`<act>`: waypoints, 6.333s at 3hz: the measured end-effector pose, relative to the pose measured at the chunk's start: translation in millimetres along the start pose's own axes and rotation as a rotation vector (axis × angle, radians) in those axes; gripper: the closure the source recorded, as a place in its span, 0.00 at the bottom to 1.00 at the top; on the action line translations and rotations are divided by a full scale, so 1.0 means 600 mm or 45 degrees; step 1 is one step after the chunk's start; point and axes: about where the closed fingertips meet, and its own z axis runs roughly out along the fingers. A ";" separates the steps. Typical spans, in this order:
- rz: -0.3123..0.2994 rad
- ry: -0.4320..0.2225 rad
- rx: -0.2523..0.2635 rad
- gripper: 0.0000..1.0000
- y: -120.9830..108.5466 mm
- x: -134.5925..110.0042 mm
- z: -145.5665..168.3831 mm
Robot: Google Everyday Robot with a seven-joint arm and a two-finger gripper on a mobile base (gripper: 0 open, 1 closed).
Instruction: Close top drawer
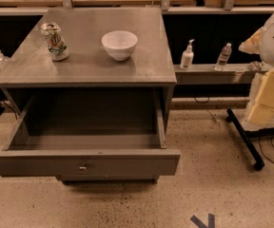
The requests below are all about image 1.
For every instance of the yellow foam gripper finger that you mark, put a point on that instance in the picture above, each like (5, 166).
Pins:
(260, 109)

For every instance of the grey top drawer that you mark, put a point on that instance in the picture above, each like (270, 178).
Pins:
(85, 135)

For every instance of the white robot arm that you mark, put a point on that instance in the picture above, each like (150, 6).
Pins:
(262, 43)

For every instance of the grey drawer cabinet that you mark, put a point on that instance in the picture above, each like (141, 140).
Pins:
(88, 66)

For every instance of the crumpled foil wrapper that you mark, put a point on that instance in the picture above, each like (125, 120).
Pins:
(256, 66)

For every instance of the black rolling stand base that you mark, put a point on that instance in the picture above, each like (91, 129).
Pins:
(248, 135)

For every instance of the clear plastic water bottle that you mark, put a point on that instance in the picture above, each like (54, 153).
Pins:
(223, 57)

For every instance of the white lotion pump bottle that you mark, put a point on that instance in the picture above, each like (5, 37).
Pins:
(187, 56)

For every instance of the white ceramic bowl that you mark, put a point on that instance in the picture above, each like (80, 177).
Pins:
(119, 44)

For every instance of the crushed soda can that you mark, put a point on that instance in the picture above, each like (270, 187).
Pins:
(53, 38)

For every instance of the clear pump bottle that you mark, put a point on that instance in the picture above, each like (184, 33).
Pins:
(3, 59)

